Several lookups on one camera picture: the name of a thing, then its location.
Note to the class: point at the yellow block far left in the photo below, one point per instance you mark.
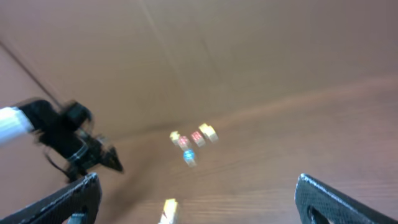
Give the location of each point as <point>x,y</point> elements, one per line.
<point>174,137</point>

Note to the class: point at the red block letter O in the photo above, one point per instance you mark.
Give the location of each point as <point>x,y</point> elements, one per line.
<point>184,143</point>

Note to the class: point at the yellow block letter G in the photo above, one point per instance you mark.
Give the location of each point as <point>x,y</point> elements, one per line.
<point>203,128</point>

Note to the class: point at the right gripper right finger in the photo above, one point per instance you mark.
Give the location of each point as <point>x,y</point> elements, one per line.
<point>318,202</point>

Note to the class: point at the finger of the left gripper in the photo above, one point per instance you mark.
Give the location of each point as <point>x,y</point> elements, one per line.
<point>110,159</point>

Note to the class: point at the red block letter M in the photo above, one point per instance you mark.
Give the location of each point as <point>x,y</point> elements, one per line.
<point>198,139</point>

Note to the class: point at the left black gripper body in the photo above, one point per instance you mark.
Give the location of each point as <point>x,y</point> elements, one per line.
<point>86,152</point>

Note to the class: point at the natural block letter W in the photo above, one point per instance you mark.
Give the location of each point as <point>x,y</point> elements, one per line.
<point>169,212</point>

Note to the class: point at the blue block letter L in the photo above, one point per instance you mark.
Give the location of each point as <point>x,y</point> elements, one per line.
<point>189,157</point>

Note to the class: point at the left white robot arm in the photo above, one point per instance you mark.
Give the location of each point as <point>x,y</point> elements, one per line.
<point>67,132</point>

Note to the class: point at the yellow block letter C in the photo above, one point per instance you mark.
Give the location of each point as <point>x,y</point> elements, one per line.
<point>210,133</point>

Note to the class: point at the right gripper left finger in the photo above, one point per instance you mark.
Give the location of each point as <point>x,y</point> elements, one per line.
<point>78,202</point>

